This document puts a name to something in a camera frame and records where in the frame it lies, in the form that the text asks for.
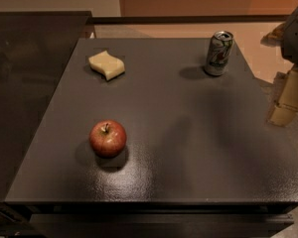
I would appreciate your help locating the red apple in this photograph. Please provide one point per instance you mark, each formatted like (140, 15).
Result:
(108, 138)

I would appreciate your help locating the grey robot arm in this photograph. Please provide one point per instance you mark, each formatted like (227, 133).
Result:
(289, 46)

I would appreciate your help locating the dark side table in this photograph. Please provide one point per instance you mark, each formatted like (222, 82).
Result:
(35, 48)

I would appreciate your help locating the green white soda can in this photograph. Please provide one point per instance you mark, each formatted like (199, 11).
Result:
(219, 50)

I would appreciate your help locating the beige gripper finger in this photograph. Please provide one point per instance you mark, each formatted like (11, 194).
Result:
(285, 107)

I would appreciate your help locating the yellow wavy sponge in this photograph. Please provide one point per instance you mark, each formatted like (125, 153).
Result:
(107, 65)

